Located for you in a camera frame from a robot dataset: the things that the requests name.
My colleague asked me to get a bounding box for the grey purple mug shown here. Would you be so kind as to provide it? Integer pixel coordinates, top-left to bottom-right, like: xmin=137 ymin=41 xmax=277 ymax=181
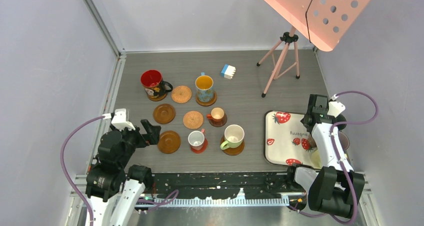
xmin=338 ymin=131 xmax=350 ymax=151

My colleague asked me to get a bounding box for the small white cup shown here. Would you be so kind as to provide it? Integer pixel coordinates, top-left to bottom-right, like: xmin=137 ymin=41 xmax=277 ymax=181
xmin=187 ymin=128 xmax=206 ymax=153

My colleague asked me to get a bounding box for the pale yellow green mug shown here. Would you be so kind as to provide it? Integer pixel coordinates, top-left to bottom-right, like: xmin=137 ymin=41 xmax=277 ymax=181
xmin=310 ymin=149 xmax=323 ymax=169

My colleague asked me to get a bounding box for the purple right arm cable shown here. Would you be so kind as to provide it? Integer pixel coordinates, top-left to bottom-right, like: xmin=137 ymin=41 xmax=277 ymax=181
xmin=288 ymin=90 xmax=379 ymax=225

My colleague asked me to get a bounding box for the black small cup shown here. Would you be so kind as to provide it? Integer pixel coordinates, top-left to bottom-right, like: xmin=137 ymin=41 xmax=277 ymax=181
xmin=307 ymin=135 xmax=317 ymax=149

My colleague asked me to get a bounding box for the aluminium frame post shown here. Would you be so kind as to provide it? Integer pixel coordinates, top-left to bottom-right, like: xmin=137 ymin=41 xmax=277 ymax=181
xmin=82 ymin=0 xmax=122 ymax=59

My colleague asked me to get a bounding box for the pink music stand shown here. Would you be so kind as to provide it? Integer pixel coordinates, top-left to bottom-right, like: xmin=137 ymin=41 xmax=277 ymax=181
xmin=256 ymin=0 xmax=371 ymax=97

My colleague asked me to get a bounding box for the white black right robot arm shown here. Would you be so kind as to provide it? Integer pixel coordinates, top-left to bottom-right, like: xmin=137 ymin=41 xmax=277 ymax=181
xmin=285 ymin=94 xmax=365 ymax=219

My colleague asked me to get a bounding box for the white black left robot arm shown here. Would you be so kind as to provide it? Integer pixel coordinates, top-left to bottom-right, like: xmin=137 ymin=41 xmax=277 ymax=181
xmin=85 ymin=119 xmax=162 ymax=226

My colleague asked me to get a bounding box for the dark green mug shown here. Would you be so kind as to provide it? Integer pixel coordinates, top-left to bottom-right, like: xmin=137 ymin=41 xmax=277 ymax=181
xmin=335 ymin=114 xmax=347 ymax=131

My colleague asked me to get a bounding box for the blue butterfly plate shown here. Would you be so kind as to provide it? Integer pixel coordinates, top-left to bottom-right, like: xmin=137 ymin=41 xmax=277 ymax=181
xmin=195 ymin=72 xmax=215 ymax=103

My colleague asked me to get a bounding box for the woven rattan coaster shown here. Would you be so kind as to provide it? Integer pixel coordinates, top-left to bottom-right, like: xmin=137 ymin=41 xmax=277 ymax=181
xmin=182 ymin=110 xmax=204 ymax=130
xmin=171 ymin=85 xmax=192 ymax=104

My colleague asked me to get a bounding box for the black floral mug red inside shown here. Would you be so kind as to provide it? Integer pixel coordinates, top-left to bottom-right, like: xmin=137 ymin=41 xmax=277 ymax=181
xmin=140 ymin=69 xmax=174 ymax=97

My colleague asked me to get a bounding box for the cream green mug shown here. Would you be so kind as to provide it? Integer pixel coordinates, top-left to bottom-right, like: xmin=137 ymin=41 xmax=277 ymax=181
xmin=220 ymin=124 xmax=245 ymax=150

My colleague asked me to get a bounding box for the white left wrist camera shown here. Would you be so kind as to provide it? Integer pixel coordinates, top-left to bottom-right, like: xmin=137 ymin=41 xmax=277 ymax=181
xmin=102 ymin=108 xmax=136 ymax=131

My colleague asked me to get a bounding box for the red apple paper coaster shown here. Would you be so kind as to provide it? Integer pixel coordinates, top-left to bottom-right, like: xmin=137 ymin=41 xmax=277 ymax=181
xmin=190 ymin=139 xmax=209 ymax=154

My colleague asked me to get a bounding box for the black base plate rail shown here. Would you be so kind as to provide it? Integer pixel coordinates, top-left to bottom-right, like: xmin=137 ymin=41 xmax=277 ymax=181
xmin=134 ymin=172 xmax=307 ymax=211

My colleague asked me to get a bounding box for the blue white toy block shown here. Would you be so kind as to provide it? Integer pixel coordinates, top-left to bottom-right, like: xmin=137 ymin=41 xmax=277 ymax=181
xmin=220 ymin=64 xmax=236 ymax=80

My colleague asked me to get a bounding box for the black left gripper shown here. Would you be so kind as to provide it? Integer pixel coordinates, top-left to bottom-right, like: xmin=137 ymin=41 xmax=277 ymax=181
xmin=111 ymin=118 xmax=161 ymax=166

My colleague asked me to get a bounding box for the white tray black rim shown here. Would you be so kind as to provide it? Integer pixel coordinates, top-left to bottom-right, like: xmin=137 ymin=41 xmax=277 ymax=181
xmin=264 ymin=110 xmax=321 ymax=169

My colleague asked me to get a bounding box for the small orange cup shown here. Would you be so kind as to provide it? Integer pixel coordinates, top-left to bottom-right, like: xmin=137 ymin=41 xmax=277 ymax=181
xmin=206 ymin=107 xmax=225 ymax=121

